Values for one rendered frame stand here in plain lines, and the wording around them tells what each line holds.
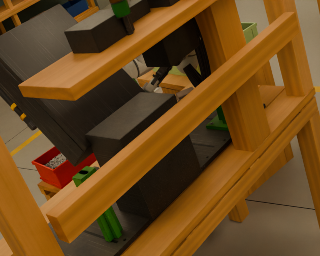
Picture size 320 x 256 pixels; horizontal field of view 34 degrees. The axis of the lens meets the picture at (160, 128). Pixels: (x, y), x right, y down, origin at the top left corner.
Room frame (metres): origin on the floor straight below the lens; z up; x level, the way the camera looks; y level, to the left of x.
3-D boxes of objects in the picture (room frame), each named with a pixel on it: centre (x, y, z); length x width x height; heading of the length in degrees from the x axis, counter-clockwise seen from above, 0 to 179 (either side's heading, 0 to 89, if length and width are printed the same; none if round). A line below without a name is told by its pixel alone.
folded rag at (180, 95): (2.45, -0.18, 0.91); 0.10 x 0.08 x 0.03; 91
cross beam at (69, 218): (1.60, -0.15, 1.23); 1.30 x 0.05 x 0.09; 130
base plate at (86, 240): (1.88, 0.08, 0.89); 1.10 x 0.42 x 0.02; 130
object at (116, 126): (1.71, 0.08, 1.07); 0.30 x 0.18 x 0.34; 130
